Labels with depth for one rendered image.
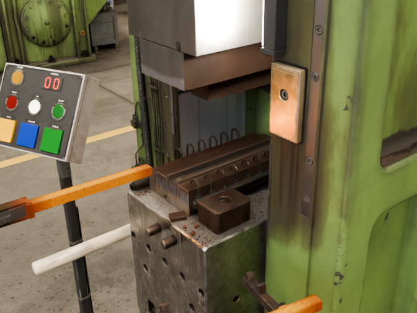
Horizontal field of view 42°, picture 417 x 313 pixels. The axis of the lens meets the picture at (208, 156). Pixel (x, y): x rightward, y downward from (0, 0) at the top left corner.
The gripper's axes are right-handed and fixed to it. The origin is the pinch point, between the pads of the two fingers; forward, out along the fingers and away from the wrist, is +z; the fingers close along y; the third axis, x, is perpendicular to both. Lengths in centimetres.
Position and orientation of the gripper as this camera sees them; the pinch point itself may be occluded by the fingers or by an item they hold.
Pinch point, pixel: (8, 213)
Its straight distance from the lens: 129.6
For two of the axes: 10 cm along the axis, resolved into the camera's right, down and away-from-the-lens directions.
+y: 6.1, 3.3, -7.2
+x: -0.3, -9.0, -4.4
